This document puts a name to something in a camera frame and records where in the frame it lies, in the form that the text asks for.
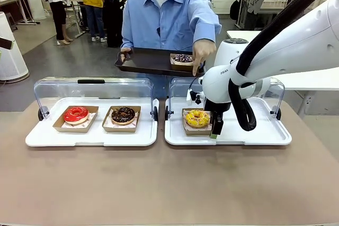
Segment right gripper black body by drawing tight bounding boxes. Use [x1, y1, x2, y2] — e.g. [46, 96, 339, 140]
[203, 98, 231, 122]

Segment yellow sprinkled donut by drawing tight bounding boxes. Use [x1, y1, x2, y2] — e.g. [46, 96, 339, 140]
[185, 109, 211, 128]

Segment brown cardboard donut tray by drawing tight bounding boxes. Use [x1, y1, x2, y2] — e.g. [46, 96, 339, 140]
[52, 105, 100, 134]
[169, 52, 196, 72]
[101, 105, 142, 133]
[181, 107, 213, 137]

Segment chocolate donut white drizzle sprinkles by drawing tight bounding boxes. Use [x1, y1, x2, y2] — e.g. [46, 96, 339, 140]
[172, 53, 194, 64]

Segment dark brown serving tray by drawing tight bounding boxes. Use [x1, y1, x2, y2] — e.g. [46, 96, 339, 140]
[114, 47, 206, 77]

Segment person's right forearm blue sleeve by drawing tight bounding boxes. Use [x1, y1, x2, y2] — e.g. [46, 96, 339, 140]
[120, 11, 136, 51]

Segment person's left forearm blue sleeve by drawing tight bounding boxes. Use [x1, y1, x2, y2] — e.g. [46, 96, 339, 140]
[189, 5, 222, 49]

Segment chocolate donut few sprinkles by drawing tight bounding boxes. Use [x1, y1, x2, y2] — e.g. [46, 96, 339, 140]
[111, 106, 136, 125]

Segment person in blue shirt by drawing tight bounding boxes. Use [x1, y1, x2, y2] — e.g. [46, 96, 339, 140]
[120, 0, 222, 100]

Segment red glazed donut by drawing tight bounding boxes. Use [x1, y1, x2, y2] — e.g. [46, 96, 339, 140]
[63, 106, 90, 126]

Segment person in dark plaid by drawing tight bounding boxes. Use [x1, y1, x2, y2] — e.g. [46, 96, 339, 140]
[101, 0, 126, 49]

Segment person in grey printed vest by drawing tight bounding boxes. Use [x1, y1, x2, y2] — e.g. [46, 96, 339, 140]
[246, 0, 269, 30]

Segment person's left hand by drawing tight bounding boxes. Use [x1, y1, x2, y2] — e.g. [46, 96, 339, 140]
[191, 39, 217, 77]

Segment person's right hand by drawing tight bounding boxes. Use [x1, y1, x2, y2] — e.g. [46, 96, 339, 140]
[119, 48, 133, 64]

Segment white cylindrical air purifier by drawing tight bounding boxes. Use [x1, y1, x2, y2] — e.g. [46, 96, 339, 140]
[0, 11, 30, 82]

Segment right white display tray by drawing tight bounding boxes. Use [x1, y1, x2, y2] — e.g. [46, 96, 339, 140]
[164, 96, 293, 147]

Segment white display tray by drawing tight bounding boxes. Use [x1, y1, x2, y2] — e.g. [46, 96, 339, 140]
[25, 96, 159, 148]
[164, 96, 293, 147]

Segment small white folding table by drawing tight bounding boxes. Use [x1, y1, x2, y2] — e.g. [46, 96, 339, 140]
[64, 0, 86, 39]

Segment black backpack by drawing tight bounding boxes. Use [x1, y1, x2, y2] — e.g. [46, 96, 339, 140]
[229, 0, 240, 21]

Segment white background desk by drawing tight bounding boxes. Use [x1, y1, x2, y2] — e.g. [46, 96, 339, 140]
[236, 0, 290, 30]

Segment left white display tray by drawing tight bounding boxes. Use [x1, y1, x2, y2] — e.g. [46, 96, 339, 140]
[25, 96, 159, 148]

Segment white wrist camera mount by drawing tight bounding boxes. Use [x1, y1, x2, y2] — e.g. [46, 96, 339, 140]
[186, 87, 205, 106]

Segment black corrugated cable hose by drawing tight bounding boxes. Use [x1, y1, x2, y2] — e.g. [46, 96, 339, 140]
[228, 0, 339, 132]

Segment black camera cable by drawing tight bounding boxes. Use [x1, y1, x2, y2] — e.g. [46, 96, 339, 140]
[189, 77, 202, 91]

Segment clear hinged lid black handle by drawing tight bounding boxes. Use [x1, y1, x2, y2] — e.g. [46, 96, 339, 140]
[33, 76, 159, 122]

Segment clear hinged lid without handle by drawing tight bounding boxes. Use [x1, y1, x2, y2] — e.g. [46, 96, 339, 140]
[165, 76, 286, 121]

